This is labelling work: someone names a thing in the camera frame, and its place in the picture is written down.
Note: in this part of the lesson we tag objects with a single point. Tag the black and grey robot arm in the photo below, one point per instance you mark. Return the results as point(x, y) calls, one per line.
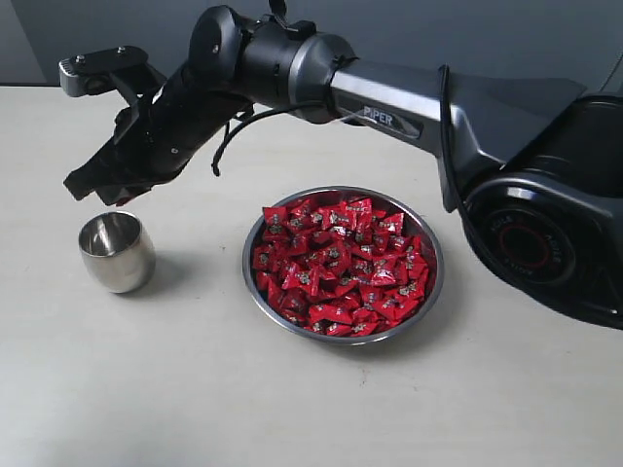
point(533, 167)

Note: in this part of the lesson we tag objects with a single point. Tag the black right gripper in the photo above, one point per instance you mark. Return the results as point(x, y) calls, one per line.
point(154, 141)

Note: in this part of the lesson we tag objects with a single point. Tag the pile of red wrapped candies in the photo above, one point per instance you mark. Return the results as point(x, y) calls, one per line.
point(340, 268)

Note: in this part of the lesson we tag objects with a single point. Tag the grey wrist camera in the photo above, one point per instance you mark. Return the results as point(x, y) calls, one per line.
point(124, 69)

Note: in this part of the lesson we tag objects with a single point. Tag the steel bowl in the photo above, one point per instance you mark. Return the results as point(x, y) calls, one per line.
point(415, 224)

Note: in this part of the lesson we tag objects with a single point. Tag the stainless steel cup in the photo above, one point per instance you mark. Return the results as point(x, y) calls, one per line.
point(117, 251)

